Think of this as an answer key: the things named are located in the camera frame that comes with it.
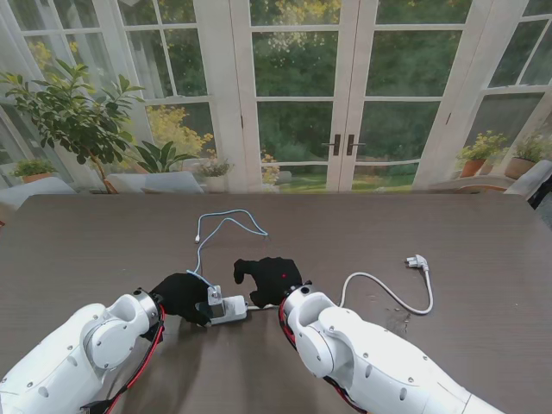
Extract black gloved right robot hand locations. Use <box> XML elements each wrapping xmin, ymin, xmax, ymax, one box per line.
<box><xmin>232</xmin><ymin>256</ymin><xmax>305</xmax><ymax>310</ymax></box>

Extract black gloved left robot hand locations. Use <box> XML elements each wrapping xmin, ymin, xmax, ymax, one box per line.
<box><xmin>149</xmin><ymin>272</ymin><xmax>215</xmax><ymax>329</ymax></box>

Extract white power strip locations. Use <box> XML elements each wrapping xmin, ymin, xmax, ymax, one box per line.
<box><xmin>196</xmin><ymin>295</ymin><xmax>249</xmax><ymax>327</ymax></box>

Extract light blue USB cable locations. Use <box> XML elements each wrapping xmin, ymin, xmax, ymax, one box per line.
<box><xmin>185</xmin><ymin>209</ymin><xmax>269</xmax><ymax>288</ymax></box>

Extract printed garden window backdrop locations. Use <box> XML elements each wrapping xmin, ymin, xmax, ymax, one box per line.
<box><xmin>0</xmin><ymin>0</ymin><xmax>552</xmax><ymax>195</ymax></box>

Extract dark object beside backdrop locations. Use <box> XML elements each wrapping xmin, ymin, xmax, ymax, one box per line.
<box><xmin>528</xmin><ymin>172</ymin><xmax>552</xmax><ymax>210</ymax></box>

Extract red right arm cables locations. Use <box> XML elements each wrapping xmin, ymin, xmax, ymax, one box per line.
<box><xmin>278</xmin><ymin>297</ymin><xmax>367</xmax><ymax>414</ymax></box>

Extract red arm cables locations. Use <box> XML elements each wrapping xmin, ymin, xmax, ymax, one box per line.
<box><xmin>278</xmin><ymin>297</ymin><xmax>367</xmax><ymax>414</ymax></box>
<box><xmin>79</xmin><ymin>304</ymin><xmax>167</xmax><ymax>414</ymax></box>

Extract red left arm cables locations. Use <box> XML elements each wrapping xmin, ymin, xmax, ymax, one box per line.
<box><xmin>79</xmin><ymin>304</ymin><xmax>167</xmax><ymax>414</ymax></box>

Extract white power cord with plug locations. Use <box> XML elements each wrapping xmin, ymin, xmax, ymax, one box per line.
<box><xmin>245</xmin><ymin>255</ymin><xmax>433</xmax><ymax>316</ymax></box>

